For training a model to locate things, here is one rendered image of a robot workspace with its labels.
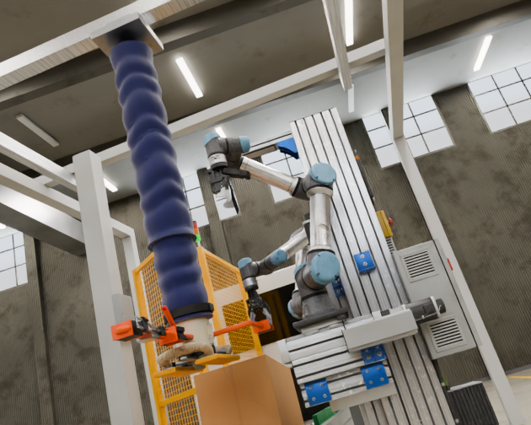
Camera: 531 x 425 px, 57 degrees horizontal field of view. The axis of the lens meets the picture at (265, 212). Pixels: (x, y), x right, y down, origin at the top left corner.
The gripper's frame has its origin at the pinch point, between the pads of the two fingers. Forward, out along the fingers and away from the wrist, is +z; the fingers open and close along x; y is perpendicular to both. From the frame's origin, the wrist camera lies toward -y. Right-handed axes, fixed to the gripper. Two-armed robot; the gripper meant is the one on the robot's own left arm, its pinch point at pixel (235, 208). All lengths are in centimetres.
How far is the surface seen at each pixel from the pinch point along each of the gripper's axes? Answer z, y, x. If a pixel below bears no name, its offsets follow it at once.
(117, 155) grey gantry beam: -170, 123, -205
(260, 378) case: 62, 20, -73
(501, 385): 117, -152, -338
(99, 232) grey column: -75, 126, -148
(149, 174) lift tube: -41, 40, -25
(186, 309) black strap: 28, 36, -26
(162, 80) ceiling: -524, 153, -571
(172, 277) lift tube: 11.9, 39.6, -26.3
